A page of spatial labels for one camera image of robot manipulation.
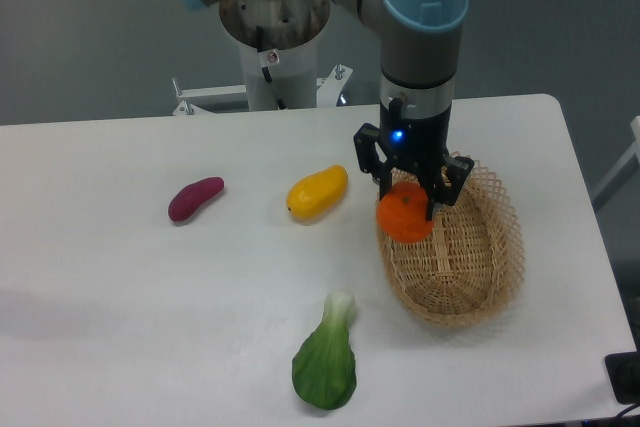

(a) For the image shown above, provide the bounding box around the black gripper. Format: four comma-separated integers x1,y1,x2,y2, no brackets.
353,104,474,221

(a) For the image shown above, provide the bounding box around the orange fruit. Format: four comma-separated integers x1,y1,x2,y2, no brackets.
376,181,434,244

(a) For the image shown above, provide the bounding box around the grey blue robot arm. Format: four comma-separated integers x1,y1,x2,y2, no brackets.
182,0,473,218

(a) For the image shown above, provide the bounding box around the yellow mango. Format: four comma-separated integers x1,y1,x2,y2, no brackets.
286,165,348,221

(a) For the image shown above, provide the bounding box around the woven wicker basket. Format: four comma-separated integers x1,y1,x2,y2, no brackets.
377,162,525,328

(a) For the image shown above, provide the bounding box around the purple sweet potato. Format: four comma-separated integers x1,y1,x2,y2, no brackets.
167,177,225,223

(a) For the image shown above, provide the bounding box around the green bok choy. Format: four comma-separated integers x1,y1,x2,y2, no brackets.
291,291,357,410

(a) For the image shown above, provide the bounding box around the black device at table edge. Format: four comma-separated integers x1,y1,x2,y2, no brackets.
604,352,639,405

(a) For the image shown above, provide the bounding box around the black cable on pedestal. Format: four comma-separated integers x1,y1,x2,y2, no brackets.
256,25,289,111

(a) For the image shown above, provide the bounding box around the white frame at right edge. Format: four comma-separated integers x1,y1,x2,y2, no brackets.
591,116,639,212

